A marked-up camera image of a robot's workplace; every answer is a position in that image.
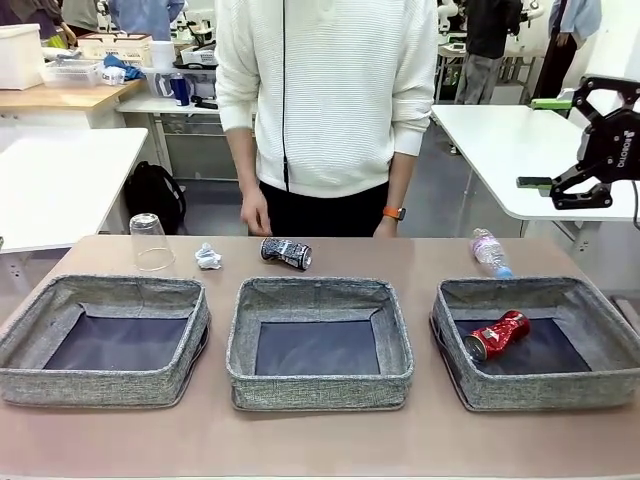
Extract background person light blue shirt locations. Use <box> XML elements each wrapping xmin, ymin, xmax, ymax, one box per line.
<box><xmin>537</xmin><ymin>0</ymin><xmax>603</xmax><ymax>109</ymax></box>

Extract blue drinking bottle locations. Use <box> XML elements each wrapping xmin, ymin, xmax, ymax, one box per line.
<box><xmin>169</xmin><ymin>72</ymin><xmax>192</xmax><ymax>108</ymax></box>

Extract clear plastic crate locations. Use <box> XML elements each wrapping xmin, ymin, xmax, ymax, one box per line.
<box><xmin>40</xmin><ymin>58</ymin><xmax>104</xmax><ymax>90</ymax></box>

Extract black trousers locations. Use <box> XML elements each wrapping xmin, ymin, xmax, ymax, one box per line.
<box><xmin>258</xmin><ymin>179</ymin><xmax>396</xmax><ymax>238</ymax></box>

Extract white cylindrical jar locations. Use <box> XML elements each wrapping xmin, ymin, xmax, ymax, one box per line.
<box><xmin>149</xmin><ymin>39</ymin><xmax>177</xmax><ymax>71</ymax></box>

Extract background person dark jacket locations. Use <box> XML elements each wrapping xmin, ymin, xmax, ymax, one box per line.
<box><xmin>453</xmin><ymin>0</ymin><xmax>524</xmax><ymax>106</ymax></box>

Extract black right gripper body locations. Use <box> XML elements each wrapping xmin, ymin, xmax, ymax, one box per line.
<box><xmin>579</xmin><ymin>106</ymin><xmax>640</xmax><ymax>184</ymax></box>

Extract person's bare right forearm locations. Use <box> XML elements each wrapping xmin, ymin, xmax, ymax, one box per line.
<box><xmin>227</xmin><ymin>127</ymin><xmax>262</xmax><ymax>196</ymax></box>

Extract wooden table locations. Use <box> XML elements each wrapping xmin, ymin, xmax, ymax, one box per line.
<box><xmin>0</xmin><ymin>78</ymin><xmax>146</xmax><ymax>131</ymax></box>

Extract person's right hand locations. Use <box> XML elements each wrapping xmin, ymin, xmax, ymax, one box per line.
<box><xmin>239</xmin><ymin>185</ymin><xmax>274</xmax><ymax>237</ymax></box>

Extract person's bare left forearm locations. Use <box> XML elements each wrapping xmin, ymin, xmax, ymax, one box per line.
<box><xmin>383</xmin><ymin>148</ymin><xmax>419</xmax><ymax>210</ymax></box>

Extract perforated wooden box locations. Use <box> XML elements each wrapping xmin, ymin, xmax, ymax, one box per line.
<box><xmin>77</xmin><ymin>32</ymin><xmax>154</xmax><ymax>66</ymax></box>

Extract white table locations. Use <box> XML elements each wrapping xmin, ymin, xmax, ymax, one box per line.
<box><xmin>430</xmin><ymin>103</ymin><xmax>640</xmax><ymax>251</ymax></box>
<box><xmin>116</xmin><ymin>94</ymin><xmax>224</xmax><ymax>176</ymax></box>
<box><xmin>0</xmin><ymin>127</ymin><xmax>150</xmax><ymax>254</ymax></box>

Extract crushed red soda can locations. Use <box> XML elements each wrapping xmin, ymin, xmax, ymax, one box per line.
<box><xmin>463</xmin><ymin>309</ymin><xmax>532</xmax><ymax>363</ymax></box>

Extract clear plastic bottle blue cap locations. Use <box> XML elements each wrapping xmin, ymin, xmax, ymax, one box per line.
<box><xmin>468</xmin><ymin>227</ymin><xmax>515</xmax><ymax>280</ymax></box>

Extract yellow green bag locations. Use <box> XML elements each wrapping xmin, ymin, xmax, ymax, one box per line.
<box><xmin>42</xmin><ymin>33</ymin><xmax>81</xmax><ymax>61</ymax></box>

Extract black backpack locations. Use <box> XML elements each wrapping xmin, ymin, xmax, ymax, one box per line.
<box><xmin>123</xmin><ymin>160</ymin><xmax>188</xmax><ymax>235</ymax></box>

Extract blue cloth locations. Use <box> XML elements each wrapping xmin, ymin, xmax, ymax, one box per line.
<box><xmin>102</xmin><ymin>53</ymin><xmax>146</xmax><ymax>84</ymax></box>

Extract clear storage box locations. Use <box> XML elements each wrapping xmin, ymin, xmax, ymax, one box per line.
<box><xmin>144</xmin><ymin>68</ymin><xmax>174</xmax><ymax>97</ymax></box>

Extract clear plastic cup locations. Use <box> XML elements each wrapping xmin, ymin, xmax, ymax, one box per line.
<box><xmin>129</xmin><ymin>212</ymin><xmax>177</xmax><ymax>273</ymax></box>

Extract grey fabric basket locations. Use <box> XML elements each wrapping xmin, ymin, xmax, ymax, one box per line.
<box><xmin>225</xmin><ymin>277</ymin><xmax>416</xmax><ymax>412</ymax></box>
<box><xmin>0</xmin><ymin>273</ymin><xmax>211</xmax><ymax>407</ymax></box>
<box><xmin>430</xmin><ymin>276</ymin><xmax>640</xmax><ymax>412</ymax></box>

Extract crushed dark soda can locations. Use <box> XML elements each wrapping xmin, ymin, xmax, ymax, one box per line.
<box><xmin>259</xmin><ymin>236</ymin><xmax>314</xmax><ymax>271</ymax></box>

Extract white storage box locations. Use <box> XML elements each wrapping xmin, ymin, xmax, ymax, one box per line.
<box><xmin>0</xmin><ymin>23</ymin><xmax>46</xmax><ymax>91</ymax></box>

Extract person's left hand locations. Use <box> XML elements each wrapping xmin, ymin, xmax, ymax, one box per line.
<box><xmin>372</xmin><ymin>216</ymin><xmax>405</xmax><ymax>239</ymax></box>

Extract white paper ball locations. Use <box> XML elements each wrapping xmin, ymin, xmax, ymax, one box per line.
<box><xmin>194</xmin><ymin>242</ymin><xmax>223</xmax><ymax>272</ymax></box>

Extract background person brown shirt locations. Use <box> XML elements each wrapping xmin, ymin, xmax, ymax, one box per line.
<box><xmin>0</xmin><ymin>0</ymin><xmax>79</xmax><ymax>49</ymax></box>

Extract white knit sweater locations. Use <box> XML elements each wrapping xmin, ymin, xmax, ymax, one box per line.
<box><xmin>214</xmin><ymin>0</ymin><xmax>439</xmax><ymax>199</ymax></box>

